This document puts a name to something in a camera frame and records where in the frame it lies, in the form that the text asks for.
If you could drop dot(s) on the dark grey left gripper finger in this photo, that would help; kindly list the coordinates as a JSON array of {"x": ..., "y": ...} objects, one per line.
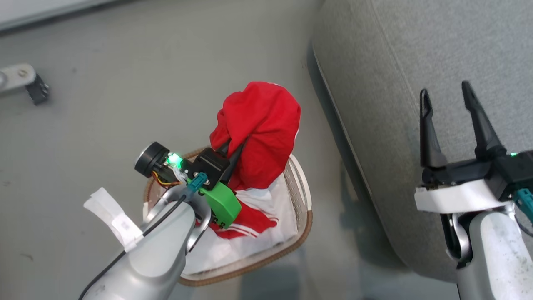
[
  {"x": 235, "y": 162},
  {"x": 224, "y": 148}
]

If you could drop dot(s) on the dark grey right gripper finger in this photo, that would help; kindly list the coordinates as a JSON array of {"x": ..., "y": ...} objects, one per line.
[
  {"x": 429, "y": 146},
  {"x": 483, "y": 129}
]

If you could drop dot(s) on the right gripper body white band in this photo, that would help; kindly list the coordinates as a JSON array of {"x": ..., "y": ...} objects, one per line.
[{"x": 462, "y": 187}]

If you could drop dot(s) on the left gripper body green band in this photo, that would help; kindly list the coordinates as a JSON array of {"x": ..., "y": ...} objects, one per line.
[{"x": 222, "y": 204}]

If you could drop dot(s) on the red garment with white stripes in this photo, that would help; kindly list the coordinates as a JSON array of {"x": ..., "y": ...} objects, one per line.
[{"x": 262, "y": 125}]

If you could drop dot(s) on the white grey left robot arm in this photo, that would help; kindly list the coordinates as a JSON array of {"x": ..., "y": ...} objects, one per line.
[{"x": 154, "y": 258}]

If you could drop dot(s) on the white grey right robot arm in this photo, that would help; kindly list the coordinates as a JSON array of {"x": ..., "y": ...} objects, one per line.
[{"x": 495, "y": 258}]

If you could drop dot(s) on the white basket liner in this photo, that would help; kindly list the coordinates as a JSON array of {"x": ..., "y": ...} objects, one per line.
[{"x": 233, "y": 254}]

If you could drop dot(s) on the woven laundry basket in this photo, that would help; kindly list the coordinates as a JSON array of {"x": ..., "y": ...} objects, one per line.
[{"x": 306, "y": 225}]

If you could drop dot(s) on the grey fabric sofa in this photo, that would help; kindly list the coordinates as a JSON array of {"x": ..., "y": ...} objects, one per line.
[{"x": 416, "y": 83}]

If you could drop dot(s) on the metal leg with black caster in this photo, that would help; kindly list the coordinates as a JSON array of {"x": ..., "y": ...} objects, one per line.
[{"x": 23, "y": 79}]

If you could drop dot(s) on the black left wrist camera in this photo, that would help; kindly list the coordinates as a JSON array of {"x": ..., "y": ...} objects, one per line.
[{"x": 150, "y": 159}]

